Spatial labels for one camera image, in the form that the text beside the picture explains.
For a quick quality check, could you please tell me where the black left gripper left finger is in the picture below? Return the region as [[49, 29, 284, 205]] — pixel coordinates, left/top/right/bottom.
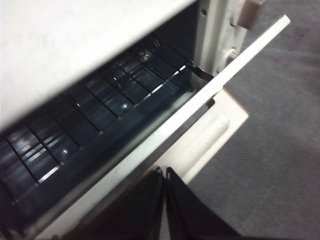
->
[[79, 166, 164, 240]]

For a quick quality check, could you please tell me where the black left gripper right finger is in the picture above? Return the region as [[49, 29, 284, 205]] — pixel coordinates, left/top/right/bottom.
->
[[164, 166, 245, 240]]

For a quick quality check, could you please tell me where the oven door with tan handle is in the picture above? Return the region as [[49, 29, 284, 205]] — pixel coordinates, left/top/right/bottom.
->
[[23, 14, 291, 240]]

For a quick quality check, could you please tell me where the dark grey felt table cloth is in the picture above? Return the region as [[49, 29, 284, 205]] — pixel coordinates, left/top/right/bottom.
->
[[159, 0, 320, 240]]

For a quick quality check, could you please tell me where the small cream timer knob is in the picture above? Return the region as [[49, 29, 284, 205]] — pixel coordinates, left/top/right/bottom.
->
[[224, 46, 241, 62]]

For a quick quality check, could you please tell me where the large cream temperature knob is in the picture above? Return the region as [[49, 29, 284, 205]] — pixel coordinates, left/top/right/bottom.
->
[[229, 0, 265, 30]]

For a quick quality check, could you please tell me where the metal wire oven rack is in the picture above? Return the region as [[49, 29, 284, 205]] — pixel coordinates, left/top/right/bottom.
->
[[0, 33, 195, 187]]

